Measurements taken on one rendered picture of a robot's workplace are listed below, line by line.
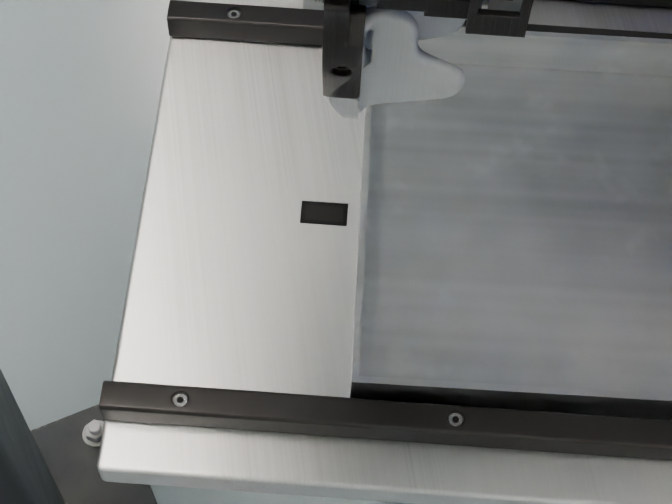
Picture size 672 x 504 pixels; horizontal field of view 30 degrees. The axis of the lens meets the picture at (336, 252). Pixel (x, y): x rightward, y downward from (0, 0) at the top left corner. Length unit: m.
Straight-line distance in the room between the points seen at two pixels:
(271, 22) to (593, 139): 0.23
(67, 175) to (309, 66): 1.07
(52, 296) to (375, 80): 1.30
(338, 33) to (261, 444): 0.31
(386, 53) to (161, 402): 0.28
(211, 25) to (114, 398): 0.28
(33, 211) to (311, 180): 1.10
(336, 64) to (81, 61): 1.55
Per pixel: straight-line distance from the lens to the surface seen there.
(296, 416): 0.71
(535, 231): 0.80
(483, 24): 0.48
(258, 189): 0.80
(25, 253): 1.84
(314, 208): 0.79
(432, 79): 0.53
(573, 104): 0.86
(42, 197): 1.88
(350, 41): 0.48
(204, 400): 0.71
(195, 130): 0.83
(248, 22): 0.86
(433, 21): 0.56
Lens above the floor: 1.55
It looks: 60 degrees down
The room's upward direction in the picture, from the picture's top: 3 degrees clockwise
